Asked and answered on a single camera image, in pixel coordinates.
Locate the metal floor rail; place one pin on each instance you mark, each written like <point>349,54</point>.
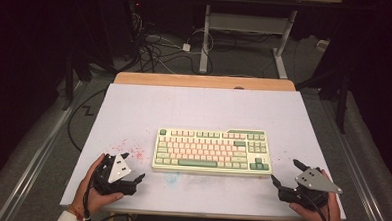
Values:
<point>361,184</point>
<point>31,170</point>

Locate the white power adapter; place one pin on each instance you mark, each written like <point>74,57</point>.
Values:
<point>186,47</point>

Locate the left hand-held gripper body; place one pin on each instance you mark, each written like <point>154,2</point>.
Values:
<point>118,168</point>

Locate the person's right hand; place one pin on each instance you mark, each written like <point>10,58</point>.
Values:
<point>332,216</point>

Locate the black metal stand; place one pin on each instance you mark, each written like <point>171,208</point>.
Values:
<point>68,81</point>
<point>342,103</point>

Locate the small white box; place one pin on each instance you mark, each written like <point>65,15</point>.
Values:
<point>322,45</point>

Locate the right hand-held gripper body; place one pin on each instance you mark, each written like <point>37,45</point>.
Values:
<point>314,180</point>

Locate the white metal desk frame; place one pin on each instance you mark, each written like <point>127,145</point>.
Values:
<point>205,41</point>

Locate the person's left hand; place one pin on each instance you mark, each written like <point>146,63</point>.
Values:
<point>85,195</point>

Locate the green and cream keyboard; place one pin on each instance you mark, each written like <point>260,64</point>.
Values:
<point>199,150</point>

